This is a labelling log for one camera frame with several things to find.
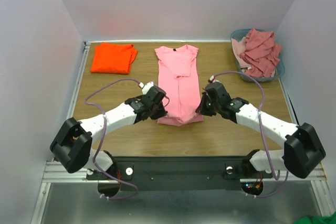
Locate light pink t shirt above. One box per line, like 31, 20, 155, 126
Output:
155, 45, 204, 126

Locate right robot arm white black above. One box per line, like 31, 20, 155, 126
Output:
196, 80, 326, 178

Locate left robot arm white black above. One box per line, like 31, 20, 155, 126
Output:
50, 82, 167, 179

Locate pale pink garment in basket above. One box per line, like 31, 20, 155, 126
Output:
231, 36, 250, 69

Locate folded orange t shirt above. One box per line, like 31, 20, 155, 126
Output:
90, 42, 138, 74

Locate dusty rose t shirt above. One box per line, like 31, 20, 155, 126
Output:
239, 29, 281, 78

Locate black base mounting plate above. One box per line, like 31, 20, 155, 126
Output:
86, 156, 271, 200

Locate green cloth at corner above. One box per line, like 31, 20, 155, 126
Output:
293, 214, 335, 224

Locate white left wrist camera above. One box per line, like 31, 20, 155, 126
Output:
138, 81, 154, 95

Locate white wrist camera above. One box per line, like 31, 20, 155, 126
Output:
138, 81, 154, 95
208, 76, 216, 84

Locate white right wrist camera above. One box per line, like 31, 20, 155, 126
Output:
208, 76, 216, 84

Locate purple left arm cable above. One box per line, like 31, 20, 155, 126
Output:
84, 78, 139, 200

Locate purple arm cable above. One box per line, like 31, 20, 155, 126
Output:
212, 71, 289, 199
84, 78, 139, 200

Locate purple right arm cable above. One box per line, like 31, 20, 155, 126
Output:
212, 71, 289, 199

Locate left aluminium frame rail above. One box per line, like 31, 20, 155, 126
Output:
42, 41, 90, 183

